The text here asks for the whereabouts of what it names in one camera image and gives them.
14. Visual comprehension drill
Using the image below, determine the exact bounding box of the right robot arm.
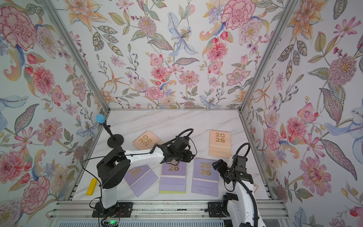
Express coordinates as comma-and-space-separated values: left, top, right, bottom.
205, 155, 266, 227

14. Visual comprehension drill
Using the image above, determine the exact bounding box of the blue microphone on stand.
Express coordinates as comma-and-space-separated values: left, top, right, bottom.
95, 114, 124, 148

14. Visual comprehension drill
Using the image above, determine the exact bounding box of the purple calendar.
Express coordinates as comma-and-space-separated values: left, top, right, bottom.
192, 158, 219, 197
159, 160, 187, 192
124, 165, 158, 197

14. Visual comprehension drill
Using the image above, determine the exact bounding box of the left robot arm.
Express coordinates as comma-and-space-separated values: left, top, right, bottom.
81, 135, 195, 220

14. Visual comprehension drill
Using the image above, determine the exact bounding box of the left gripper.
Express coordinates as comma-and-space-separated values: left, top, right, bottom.
173, 148, 196, 162

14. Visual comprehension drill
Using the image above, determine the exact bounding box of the peach calendar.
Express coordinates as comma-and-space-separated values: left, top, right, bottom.
132, 131, 161, 150
209, 130, 232, 159

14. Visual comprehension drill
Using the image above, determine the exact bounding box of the yellow-green calendar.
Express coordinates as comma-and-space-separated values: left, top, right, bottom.
159, 190, 186, 194

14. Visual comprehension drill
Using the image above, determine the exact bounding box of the red orange small box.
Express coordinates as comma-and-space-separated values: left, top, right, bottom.
253, 183, 259, 193

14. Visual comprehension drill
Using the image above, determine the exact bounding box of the yellow marker block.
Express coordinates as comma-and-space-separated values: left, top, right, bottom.
86, 178, 98, 196

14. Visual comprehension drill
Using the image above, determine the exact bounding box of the peach calendar left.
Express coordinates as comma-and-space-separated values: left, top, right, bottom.
132, 131, 161, 150

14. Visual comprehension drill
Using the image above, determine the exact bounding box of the aluminium mounting rail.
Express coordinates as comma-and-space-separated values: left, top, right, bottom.
46, 200, 289, 220

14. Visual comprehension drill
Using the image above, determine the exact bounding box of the peach calendar right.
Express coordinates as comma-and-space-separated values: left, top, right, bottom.
209, 130, 232, 159

